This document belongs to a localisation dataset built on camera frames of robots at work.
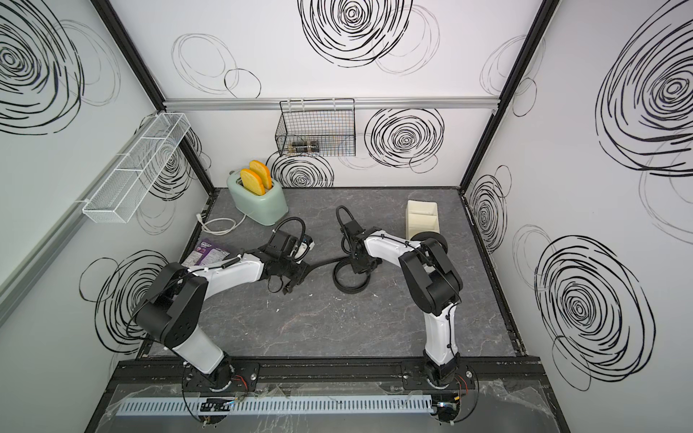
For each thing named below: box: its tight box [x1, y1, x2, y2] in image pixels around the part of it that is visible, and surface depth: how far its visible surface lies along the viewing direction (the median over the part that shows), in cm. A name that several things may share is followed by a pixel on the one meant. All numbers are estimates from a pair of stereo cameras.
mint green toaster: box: [226, 170, 289, 227], surface depth 103 cm
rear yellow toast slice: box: [249, 159, 273, 190], surface depth 98 cm
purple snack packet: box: [181, 238, 231, 267], surface depth 91 cm
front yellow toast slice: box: [240, 167, 267, 196], surface depth 96 cm
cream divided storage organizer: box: [405, 200, 441, 240], surface depth 111 cm
